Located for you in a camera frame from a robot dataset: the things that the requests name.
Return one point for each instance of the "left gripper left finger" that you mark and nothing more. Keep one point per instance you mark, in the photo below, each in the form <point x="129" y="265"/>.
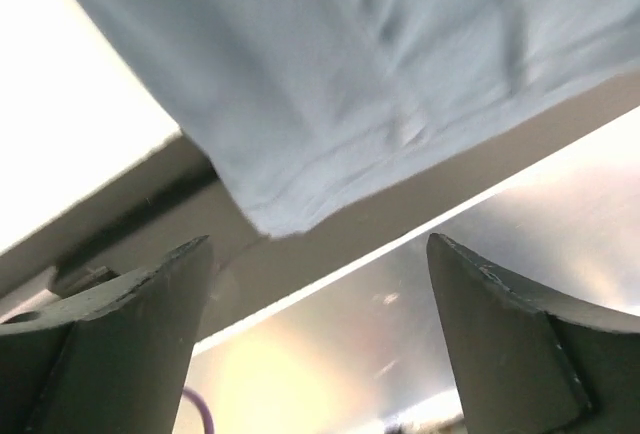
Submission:
<point x="110" y="359"/>

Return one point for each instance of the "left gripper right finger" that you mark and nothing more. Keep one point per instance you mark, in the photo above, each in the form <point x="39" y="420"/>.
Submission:
<point x="527" y="358"/>

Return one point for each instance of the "grey blue polo shirt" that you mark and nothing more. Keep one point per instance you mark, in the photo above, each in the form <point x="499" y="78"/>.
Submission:
<point x="306" y="106"/>

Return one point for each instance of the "aluminium front frame rail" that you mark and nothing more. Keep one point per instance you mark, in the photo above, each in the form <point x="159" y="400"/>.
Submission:
<point x="174" y="195"/>

